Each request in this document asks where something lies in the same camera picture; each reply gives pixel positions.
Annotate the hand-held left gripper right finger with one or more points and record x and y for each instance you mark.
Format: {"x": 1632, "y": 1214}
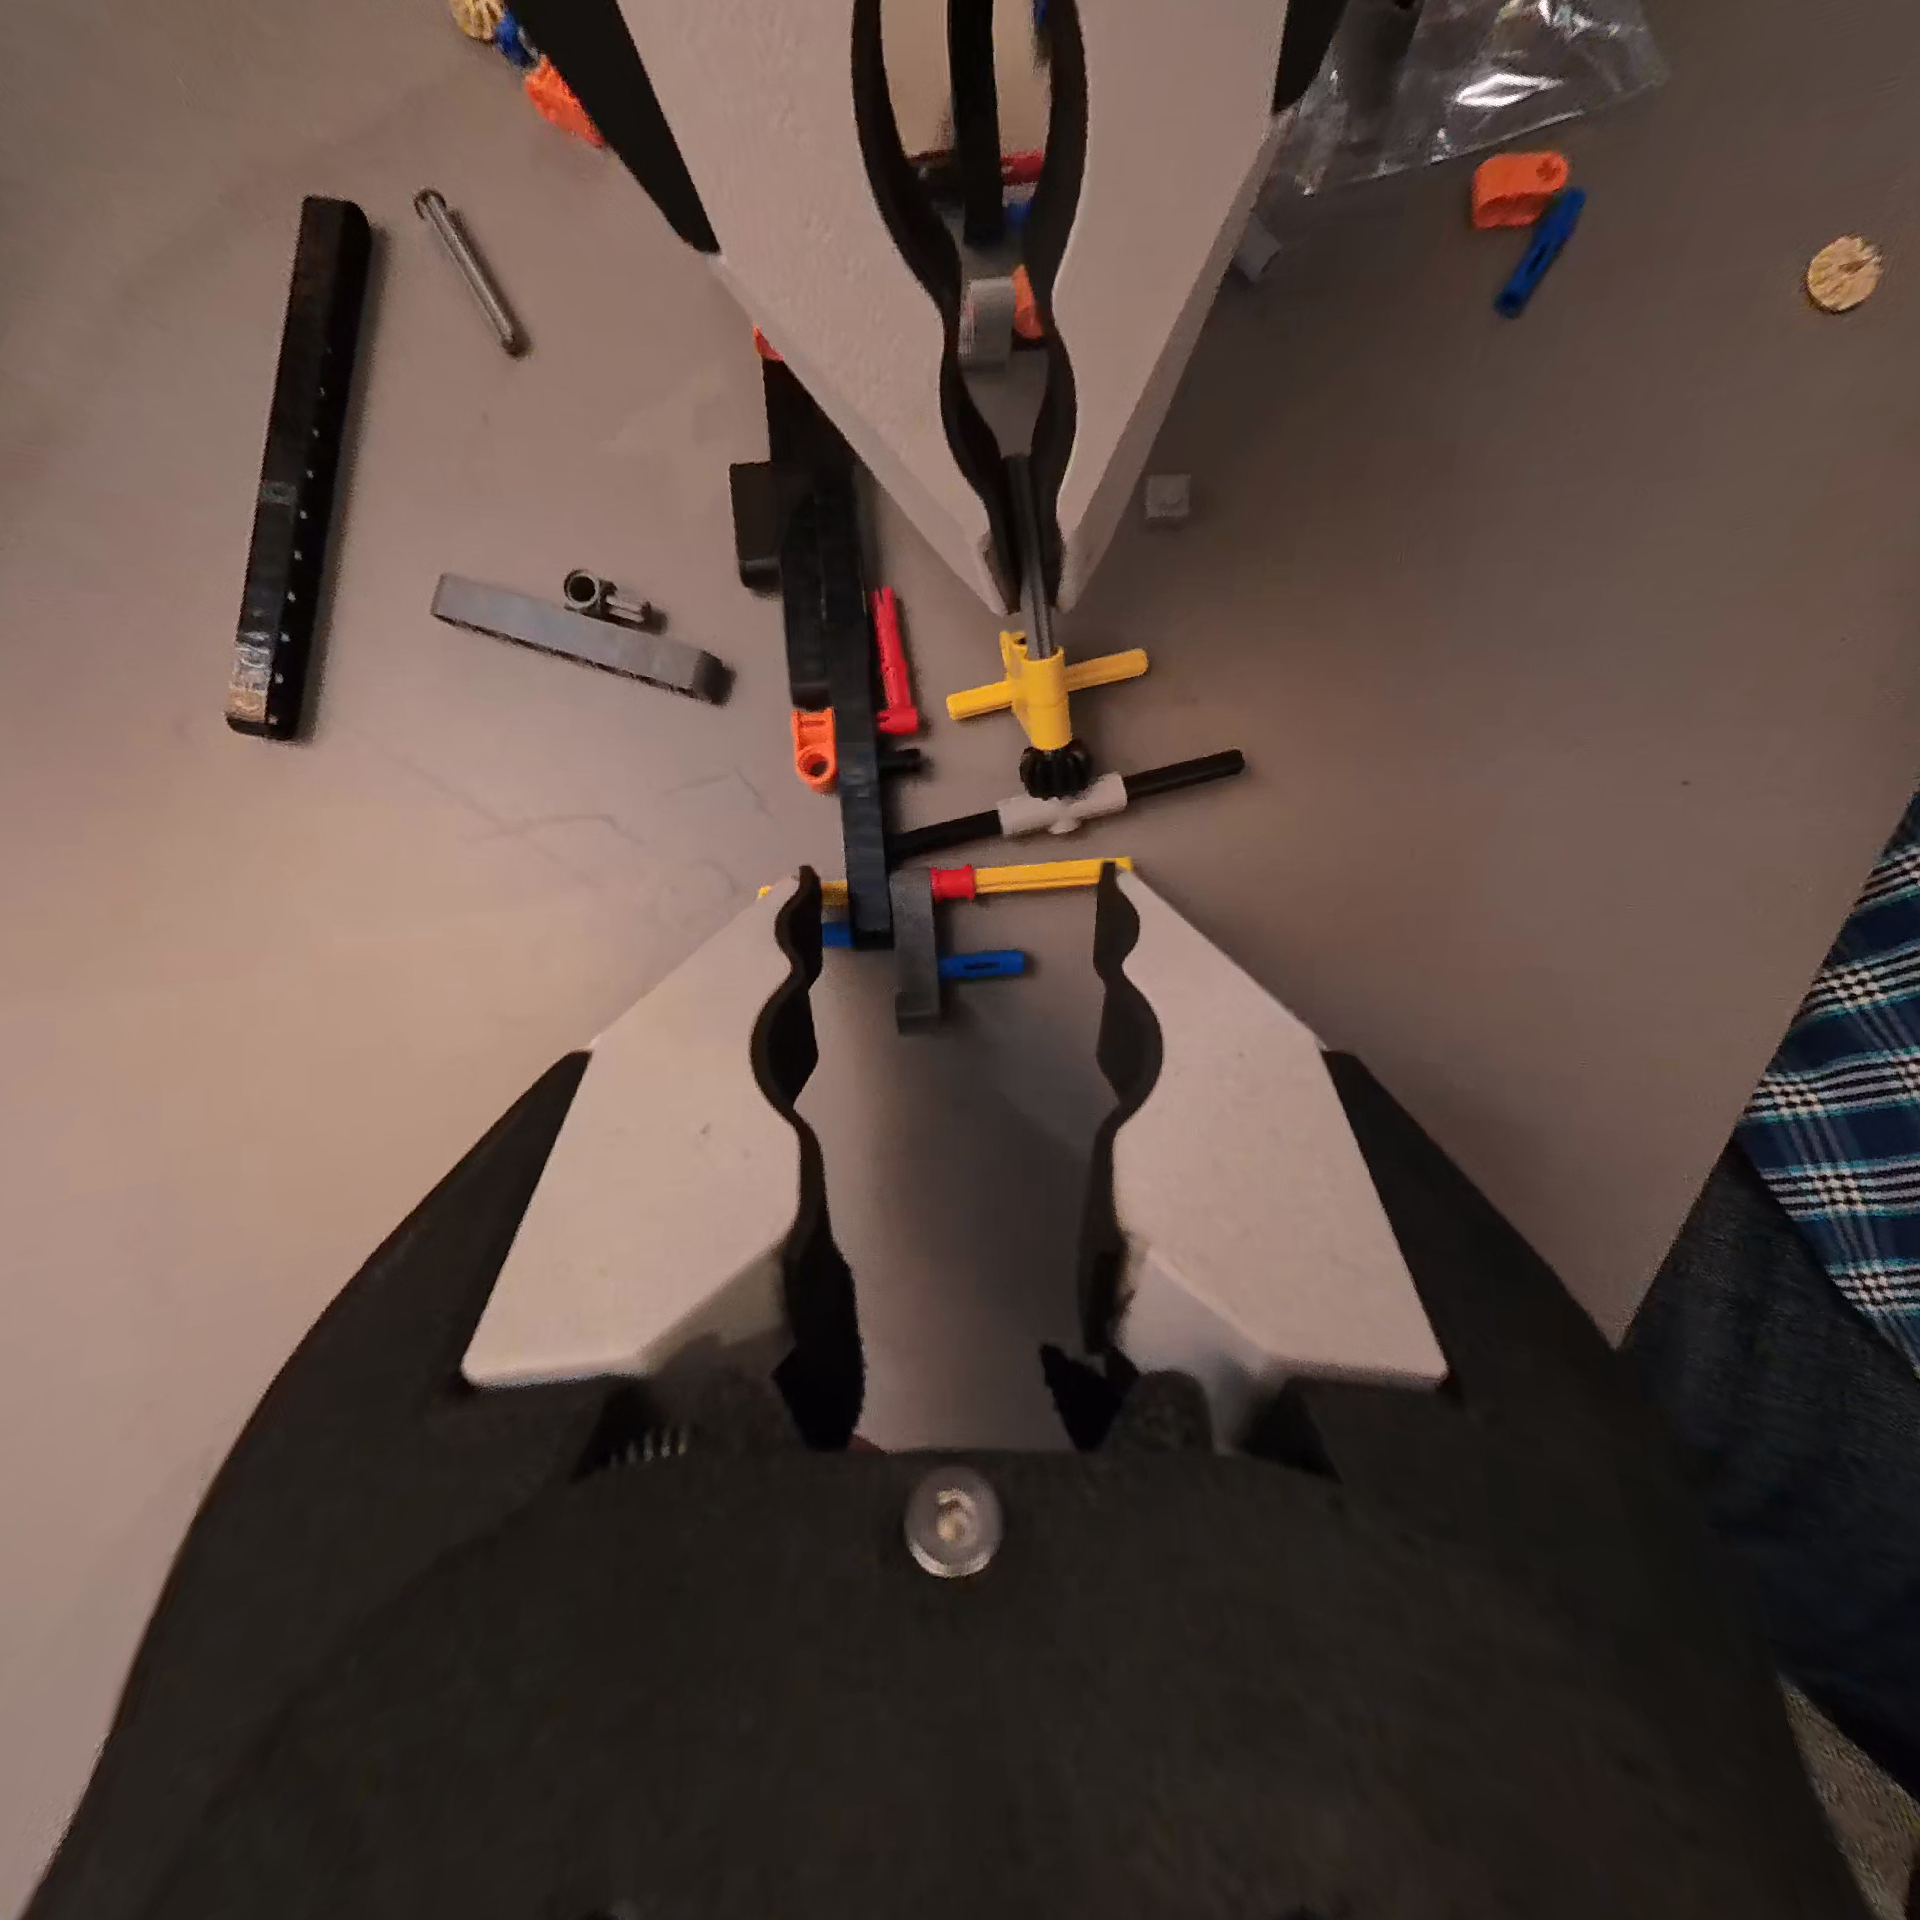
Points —
{"x": 1276, "y": 1200}

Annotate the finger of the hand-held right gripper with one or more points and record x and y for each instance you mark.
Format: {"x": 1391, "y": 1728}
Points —
{"x": 1171, "y": 181}
{"x": 780, "y": 181}

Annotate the small tan lego gear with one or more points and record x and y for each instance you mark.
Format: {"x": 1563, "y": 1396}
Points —
{"x": 1843, "y": 276}

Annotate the person in plaid shirt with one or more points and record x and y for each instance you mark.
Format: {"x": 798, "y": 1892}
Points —
{"x": 1785, "y": 1471}

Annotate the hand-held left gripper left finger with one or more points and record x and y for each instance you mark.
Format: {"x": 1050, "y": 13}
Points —
{"x": 660, "y": 1200}

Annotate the grey lego axle connector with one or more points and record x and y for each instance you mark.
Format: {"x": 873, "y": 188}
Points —
{"x": 1058, "y": 811}

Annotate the black lego frame assembly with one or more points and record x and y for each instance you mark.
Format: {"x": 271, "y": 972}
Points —
{"x": 848, "y": 676}

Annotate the dark grey lego pin connector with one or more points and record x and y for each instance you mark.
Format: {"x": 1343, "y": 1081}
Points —
{"x": 608, "y": 598}

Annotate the yellow lego pin connector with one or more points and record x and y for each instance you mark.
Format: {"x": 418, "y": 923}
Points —
{"x": 1038, "y": 691}

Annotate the long black lego beam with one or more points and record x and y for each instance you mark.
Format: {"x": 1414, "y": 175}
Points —
{"x": 300, "y": 481}

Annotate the light grey lego stud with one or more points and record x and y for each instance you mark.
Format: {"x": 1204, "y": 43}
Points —
{"x": 1168, "y": 499}

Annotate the orange lego connector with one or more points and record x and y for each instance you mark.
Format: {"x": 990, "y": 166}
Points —
{"x": 562, "y": 102}
{"x": 1519, "y": 188}

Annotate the grey lego liftarm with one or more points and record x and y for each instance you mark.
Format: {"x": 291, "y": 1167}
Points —
{"x": 570, "y": 638}

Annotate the dark grey lego rod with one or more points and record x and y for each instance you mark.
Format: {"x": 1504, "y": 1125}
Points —
{"x": 473, "y": 278}

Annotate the light grey lego connector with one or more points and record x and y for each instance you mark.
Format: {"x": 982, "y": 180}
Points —
{"x": 1257, "y": 249}

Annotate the clear plastic zip bag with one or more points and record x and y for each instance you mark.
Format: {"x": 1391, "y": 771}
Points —
{"x": 1471, "y": 76}

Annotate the long red lego pin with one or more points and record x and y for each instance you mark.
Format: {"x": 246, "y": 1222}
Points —
{"x": 895, "y": 662}

